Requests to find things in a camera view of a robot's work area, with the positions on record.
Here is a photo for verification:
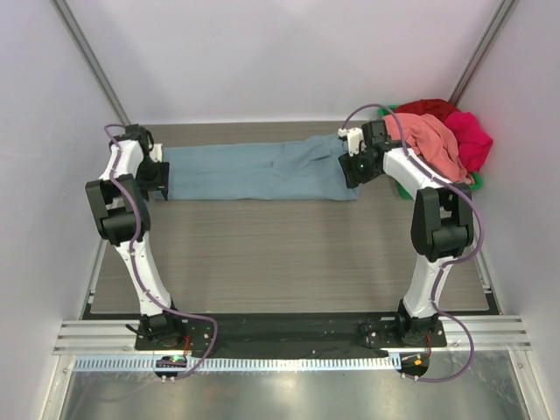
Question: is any dark red t shirt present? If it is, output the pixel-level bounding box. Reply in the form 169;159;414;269
394;99;459;123

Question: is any salmon pink t shirt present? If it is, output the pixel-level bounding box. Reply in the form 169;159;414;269
396;113;469;182

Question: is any aluminium frame post left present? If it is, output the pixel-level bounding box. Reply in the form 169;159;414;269
50;0;130;125

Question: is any slotted white cable duct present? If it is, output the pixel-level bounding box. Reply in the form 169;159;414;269
73;353;401;375

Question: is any light blue t shirt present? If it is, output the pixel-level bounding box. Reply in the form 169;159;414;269
164;135;361;201

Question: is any aluminium front rail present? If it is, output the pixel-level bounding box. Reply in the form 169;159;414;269
52;315;531;355

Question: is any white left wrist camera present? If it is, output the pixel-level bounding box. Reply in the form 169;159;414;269
149;143;164;163

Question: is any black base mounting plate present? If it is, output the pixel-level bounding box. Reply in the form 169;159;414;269
126;312;447;360

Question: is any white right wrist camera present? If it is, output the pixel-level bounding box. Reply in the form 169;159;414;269
338;128;364;157

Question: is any magenta t shirt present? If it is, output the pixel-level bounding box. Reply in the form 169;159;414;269
444;111;494;172

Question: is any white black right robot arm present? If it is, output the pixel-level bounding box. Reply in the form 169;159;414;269
338;120;474;348

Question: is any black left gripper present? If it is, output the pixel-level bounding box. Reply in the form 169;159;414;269
136;157;169;201

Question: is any aluminium frame post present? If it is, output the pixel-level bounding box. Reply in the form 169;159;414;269
50;0;130;125
449;0;519;106

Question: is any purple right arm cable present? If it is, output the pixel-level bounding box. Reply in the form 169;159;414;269
339;102;484;382

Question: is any green plastic bin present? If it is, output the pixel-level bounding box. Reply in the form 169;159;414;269
378;108;483;200

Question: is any aluminium frame post right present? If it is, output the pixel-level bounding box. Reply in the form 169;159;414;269
449;0;519;106

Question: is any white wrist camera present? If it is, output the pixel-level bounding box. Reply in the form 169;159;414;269
338;128;364;157
149;143;164;163

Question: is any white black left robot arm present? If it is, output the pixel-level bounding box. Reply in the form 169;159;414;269
85;124;186;350

